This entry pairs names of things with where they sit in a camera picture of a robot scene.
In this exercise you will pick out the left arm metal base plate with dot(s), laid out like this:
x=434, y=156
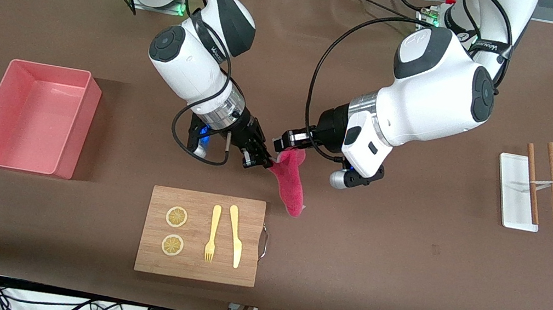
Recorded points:
x=426, y=17

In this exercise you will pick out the thin white band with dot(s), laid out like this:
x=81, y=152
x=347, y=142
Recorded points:
x=544, y=183

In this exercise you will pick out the wooden cutting board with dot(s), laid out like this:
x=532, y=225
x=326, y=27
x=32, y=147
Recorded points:
x=192, y=269

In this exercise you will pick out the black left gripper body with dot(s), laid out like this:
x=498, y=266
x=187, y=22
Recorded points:
x=330, y=125

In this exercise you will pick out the pink microfibre cloth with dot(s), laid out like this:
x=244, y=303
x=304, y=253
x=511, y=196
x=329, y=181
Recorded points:
x=291, y=185

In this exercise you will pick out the lemon slice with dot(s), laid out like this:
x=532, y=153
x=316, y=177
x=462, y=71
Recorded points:
x=177, y=217
x=172, y=245

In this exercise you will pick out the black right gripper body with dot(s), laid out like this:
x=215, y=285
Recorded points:
x=246, y=130

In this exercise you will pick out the yellow plastic fork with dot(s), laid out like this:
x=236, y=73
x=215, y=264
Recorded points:
x=214, y=223

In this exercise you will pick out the yellow plastic knife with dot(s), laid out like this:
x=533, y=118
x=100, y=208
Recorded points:
x=236, y=243

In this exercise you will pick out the brown table cover sheet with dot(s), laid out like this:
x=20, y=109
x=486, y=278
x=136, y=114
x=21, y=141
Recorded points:
x=405, y=253

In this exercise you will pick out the pink plastic bin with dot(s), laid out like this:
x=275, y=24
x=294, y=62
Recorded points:
x=29, y=119

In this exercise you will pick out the white rectangular tray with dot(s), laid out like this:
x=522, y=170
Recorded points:
x=511, y=197

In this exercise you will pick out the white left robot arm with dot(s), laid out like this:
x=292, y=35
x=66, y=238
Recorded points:
x=431, y=91

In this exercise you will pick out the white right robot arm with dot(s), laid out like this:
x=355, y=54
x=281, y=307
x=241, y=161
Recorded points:
x=191, y=64

